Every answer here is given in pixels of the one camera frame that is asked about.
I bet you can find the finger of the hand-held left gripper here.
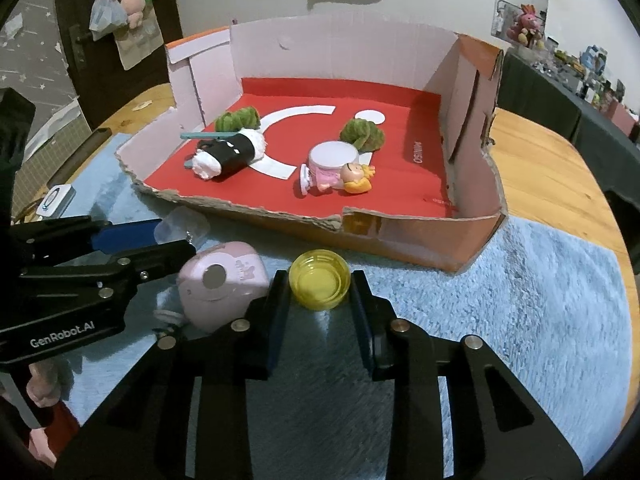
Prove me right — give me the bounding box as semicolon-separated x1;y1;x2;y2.
14;216;163;267
22;239;197;307

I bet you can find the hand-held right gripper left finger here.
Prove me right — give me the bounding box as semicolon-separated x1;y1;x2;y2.
55;270;292;480

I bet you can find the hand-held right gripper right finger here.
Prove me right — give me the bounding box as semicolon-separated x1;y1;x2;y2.
350;270;583;480

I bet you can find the clear plastic cup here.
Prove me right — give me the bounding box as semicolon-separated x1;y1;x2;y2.
154;208;210;247

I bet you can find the yellow plastic cap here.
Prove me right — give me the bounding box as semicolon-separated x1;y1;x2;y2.
289;251;351;311

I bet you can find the teal plastic clip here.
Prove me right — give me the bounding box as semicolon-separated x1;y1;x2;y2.
179;129;247;170

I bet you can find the black and white sushi plush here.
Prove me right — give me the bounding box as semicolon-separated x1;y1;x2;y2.
191;127;268;181

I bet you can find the blond doll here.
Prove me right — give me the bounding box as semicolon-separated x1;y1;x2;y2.
298;161;377;198

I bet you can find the white and pink jar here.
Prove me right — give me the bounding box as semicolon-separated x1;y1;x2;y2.
306;141;362;183

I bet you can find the cardboard box with red floor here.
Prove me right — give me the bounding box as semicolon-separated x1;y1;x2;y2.
116;16;510;275

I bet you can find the person's left hand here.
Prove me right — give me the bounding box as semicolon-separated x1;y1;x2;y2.
25;360;81;468

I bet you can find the white square device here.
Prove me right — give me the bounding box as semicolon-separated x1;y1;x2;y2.
39;185;75;218

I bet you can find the blue fluffy mat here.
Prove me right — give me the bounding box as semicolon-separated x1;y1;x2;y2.
47;130;631;480

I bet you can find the dark wooden door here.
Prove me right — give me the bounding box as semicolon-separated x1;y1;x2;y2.
52;0;183;128

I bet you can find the green plush vegetable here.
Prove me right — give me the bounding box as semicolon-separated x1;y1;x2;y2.
215;106;262;132
340;116;387;153

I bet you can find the beige paper bag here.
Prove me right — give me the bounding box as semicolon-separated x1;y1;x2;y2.
114;15;163;71

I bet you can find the clear plastic bag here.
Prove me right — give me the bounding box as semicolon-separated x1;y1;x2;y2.
89;0;128;38

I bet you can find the pink plush toy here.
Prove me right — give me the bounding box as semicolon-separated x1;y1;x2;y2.
120;0;147;28

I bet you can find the table with dark cloth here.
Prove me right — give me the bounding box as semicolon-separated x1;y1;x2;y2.
502;52;640;161

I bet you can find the pink box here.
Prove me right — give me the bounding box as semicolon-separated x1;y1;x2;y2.
612;102;640;133

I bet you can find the pink plush rabbit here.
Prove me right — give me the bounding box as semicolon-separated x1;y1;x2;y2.
507;4;543;48

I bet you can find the row of small toys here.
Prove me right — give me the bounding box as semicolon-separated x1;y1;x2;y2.
545;35;631;106

